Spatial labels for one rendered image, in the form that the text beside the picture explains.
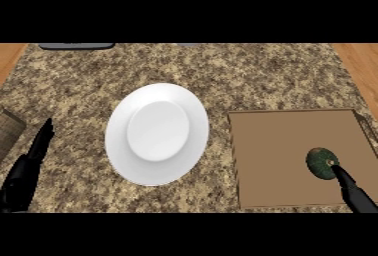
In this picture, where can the dark green round squash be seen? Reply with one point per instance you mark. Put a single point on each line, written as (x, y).
(319, 161)

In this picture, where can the white oval plate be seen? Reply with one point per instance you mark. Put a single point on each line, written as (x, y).
(157, 134)

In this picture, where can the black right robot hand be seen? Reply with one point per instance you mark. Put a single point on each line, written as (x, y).
(352, 190)

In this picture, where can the dark grey flat appliance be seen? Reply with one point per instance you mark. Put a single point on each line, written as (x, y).
(76, 46)

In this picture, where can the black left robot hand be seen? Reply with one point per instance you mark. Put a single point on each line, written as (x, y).
(24, 166)

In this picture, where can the brown flat tray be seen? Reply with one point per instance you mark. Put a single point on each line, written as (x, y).
(290, 160)

